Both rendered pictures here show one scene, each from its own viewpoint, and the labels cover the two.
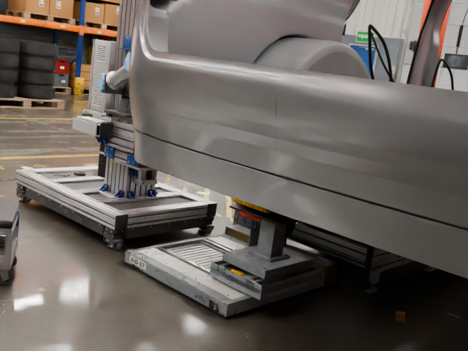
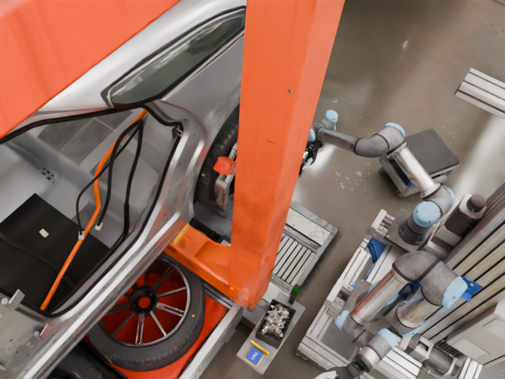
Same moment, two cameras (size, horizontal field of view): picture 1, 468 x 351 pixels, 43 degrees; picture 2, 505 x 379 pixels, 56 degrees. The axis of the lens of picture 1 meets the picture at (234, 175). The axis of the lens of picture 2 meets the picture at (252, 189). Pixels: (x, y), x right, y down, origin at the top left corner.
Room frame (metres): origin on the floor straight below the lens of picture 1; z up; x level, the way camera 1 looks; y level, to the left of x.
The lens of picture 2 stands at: (4.60, -0.46, 2.99)
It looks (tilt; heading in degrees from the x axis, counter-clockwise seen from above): 58 degrees down; 166
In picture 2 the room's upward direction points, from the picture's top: 7 degrees clockwise
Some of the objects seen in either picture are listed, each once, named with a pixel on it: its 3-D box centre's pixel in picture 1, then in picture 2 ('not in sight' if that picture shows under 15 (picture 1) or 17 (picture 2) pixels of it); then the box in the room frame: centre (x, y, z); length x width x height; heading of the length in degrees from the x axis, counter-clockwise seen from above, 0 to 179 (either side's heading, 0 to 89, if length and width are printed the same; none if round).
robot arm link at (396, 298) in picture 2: not in sight; (382, 296); (3.99, 0.36, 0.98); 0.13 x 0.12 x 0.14; 33
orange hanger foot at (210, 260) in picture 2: not in sight; (197, 246); (3.51, -0.44, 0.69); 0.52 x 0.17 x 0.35; 47
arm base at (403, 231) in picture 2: (130, 104); (415, 228); (3.62, 0.69, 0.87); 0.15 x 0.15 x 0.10
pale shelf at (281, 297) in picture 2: not in sight; (271, 331); (3.93, -0.08, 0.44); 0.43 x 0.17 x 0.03; 137
